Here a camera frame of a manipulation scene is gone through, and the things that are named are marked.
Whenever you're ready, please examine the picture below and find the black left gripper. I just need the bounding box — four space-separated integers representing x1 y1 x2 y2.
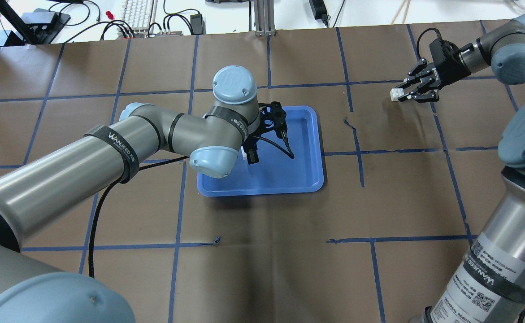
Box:
243 101 289 164

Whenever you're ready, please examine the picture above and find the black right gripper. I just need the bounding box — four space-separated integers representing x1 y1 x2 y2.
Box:
396 39 471 104

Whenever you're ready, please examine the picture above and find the white block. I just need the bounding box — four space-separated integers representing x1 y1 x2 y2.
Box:
240 147 248 160
390 88 404 102

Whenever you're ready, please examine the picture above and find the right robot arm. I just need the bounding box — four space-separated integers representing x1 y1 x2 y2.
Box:
390 14 525 323

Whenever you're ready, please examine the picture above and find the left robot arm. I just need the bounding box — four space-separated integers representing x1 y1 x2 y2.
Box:
0 65 288 323

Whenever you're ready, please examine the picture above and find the blue plastic tray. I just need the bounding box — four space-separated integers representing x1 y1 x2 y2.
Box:
197 106 324 197

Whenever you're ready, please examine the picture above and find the brown paper table cover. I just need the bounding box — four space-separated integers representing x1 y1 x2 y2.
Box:
0 24 525 323

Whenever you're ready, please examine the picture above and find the black power strip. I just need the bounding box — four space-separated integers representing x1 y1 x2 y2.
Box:
309 0 329 20

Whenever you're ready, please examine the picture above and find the white keyboard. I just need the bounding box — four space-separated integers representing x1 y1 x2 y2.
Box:
118 0 158 37

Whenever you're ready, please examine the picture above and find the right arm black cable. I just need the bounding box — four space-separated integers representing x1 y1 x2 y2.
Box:
417 28 442 61

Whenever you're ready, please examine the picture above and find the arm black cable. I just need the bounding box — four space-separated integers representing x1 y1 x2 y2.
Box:
417 28 442 61
87 133 296 279

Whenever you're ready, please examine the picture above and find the aluminium frame post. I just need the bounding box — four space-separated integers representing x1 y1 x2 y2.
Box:
253 0 276 37

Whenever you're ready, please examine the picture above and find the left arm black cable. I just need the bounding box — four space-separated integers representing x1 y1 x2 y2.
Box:
87 133 296 279

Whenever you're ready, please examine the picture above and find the black camera stand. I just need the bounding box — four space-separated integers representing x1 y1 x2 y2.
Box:
0 0 70 45

